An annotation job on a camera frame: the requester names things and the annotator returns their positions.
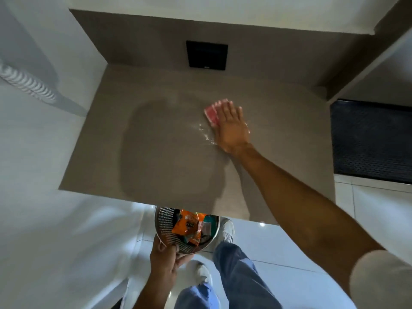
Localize person's left hand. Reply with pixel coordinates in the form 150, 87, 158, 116
149, 236, 194, 282

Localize person's right hand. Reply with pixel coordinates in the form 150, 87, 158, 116
214, 100, 252, 155

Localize pink cleaning sponge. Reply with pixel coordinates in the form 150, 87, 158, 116
204, 99, 230, 127

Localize steel colander bowl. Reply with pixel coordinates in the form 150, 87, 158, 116
154, 206, 221, 255

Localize person's left forearm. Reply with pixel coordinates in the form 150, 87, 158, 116
133, 274, 173, 309

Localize person's right forearm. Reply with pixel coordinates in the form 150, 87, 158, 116
229, 143, 384, 295

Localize large orange snack packet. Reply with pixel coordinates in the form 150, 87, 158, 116
171, 209, 207, 237

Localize white shoe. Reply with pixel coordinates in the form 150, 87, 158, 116
192, 263, 213, 286
218, 218, 236, 244

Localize teal packet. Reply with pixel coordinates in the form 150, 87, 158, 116
202, 215, 220, 236

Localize blue jeans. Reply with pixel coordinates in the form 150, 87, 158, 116
174, 242, 282, 309

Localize dark textured mat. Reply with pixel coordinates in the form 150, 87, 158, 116
330, 98, 412, 185

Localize white shirt sleeve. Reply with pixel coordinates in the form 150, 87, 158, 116
349, 250, 412, 309

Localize black wall switch plate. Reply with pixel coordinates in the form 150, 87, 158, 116
186, 40, 229, 71

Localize white corrugated hose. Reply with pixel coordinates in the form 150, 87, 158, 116
0, 58, 59, 105

